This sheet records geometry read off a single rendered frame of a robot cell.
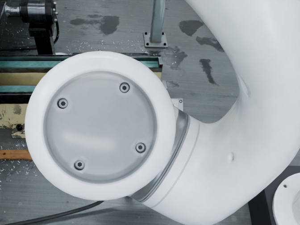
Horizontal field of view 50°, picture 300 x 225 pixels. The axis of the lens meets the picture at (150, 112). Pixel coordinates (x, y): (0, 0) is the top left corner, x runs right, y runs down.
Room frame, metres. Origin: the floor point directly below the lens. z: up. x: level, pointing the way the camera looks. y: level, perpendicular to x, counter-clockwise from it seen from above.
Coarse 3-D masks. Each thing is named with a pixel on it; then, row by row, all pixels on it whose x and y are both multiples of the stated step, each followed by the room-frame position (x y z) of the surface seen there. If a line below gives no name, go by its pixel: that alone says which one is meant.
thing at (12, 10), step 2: (10, 8) 0.68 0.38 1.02; (12, 8) 0.69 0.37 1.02; (14, 8) 0.69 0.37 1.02; (16, 8) 0.69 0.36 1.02; (18, 8) 0.69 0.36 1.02; (10, 10) 0.68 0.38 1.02; (12, 10) 0.68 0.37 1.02; (14, 10) 0.68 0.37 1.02; (16, 10) 0.68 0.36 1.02; (18, 10) 0.69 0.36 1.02; (6, 12) 0.68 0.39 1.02; (8, 12) 0.68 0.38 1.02; (10, 12) 0.68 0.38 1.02; (12, 12) 0.68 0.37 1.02; (14, 12) 0.68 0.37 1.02; (16, 12) 0.68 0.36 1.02; (18, 12) 0.68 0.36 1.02; (10, 14) 0.68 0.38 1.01; (12, 14) 0.68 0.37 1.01; (14, 14) 0.68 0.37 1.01; (16, 14) 0.68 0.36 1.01; (18, 14) 0.68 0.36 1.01
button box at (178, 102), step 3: (171, 99) 0.39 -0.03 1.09; (174, 99) 0.39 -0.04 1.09; (177, 99) 0.39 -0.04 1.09; (180, 99) 0.39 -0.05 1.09; (174, 102) 0.39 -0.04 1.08; (177, 102) 0.39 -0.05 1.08; (180, 102) 0.39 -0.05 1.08; (183, 102) 0.39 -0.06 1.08; (174, 105) 0.38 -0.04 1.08; (177, 105) 0.38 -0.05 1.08; (180, 105) 0.38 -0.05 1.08; (183, 105) 0.39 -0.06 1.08; (180, 108) 0.38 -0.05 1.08; (183, 108) 0.38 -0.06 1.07; (183, 111) 0.38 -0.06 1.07
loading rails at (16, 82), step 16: (0, 64) 0.59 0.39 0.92; (16, 64) 0.60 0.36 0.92; (32, 64) 0.61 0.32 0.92; (48, 64) 0.62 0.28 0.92; (144, 64) 0.66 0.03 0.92; (160, 64) 0.66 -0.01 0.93; (0, 80) 0.58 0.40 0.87; (16, 80) 0.59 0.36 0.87; (32, 80) 0.59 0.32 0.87; (0, 96) 0.48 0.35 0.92; (16, 96) 0.49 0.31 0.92; (0, 112) 0.48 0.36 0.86; (16, 112) 0.49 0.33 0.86; (0, 128) 0.48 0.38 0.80; (16, 128) 0.47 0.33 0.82
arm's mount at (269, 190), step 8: (288, 168) 0.40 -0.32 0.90; (296, 168) 0.40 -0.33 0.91; (280, 176) 0.38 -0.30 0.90; (288, 176) 0.38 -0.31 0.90; (272, 184) 0.36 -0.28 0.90; (264, 192) 0.34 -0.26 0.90; (272, 192) 0.34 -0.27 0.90; (256, 200) 0.34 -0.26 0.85; (264, 200) 0.32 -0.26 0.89; (272, 200) 0.32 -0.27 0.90; (256, 208) 0.33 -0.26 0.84; (264, 208) 0.31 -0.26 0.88; (256, 216) 0.31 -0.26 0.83; (264, 216) 0.30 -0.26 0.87; (272, 216) 0.29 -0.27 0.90; (256, 224) 0.30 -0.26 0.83; (264, 224) 0.28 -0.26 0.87; (272, 224) 0.27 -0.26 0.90
